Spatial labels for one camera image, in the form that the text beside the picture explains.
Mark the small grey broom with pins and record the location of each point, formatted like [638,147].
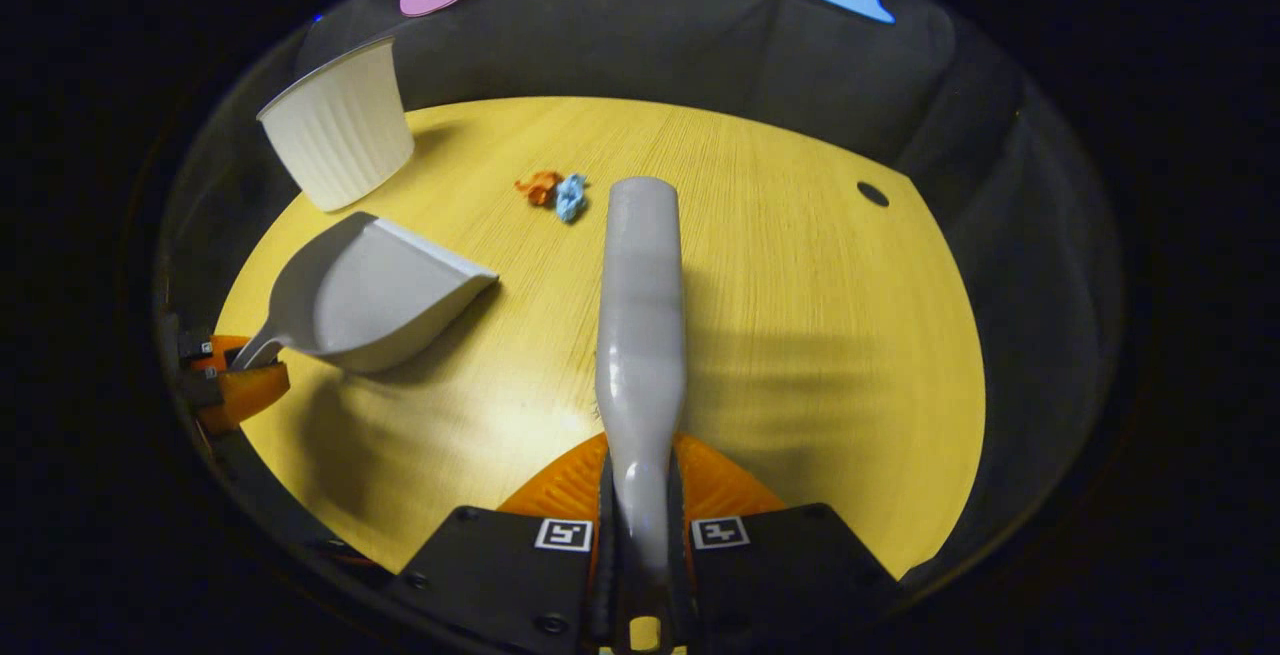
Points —
[640,335]

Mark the black backdrop cloth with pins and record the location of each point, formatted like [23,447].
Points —
[620,45]

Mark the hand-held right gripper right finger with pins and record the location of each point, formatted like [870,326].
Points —
[780,575]

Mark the blue paper scrap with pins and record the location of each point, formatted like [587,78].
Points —
[571,197]

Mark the white ribbed garbage bin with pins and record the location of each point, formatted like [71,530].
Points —
[340,130]

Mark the orange paper scrap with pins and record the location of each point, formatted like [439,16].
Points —
[538,187]

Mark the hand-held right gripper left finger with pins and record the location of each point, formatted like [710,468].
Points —
[500,575]

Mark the grey plastic dustpan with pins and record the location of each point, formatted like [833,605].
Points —
[380,295]

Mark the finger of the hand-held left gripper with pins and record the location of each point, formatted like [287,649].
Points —
[212,350]
[245,393]

